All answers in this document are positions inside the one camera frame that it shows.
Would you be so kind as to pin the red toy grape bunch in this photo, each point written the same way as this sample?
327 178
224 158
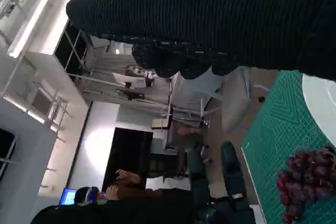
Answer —
304 179

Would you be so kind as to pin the white plate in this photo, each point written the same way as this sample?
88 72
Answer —
323 108

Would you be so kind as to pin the black screen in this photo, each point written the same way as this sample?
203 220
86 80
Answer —
126 155

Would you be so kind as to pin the person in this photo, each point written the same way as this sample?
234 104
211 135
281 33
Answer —
131 211
126 182

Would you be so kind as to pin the green cutting mat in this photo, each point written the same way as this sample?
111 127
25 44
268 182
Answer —
275 129

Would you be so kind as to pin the ceiling light strip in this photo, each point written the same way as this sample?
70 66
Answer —
39 14

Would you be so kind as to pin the grey chair white frame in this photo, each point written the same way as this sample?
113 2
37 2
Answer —
189 103

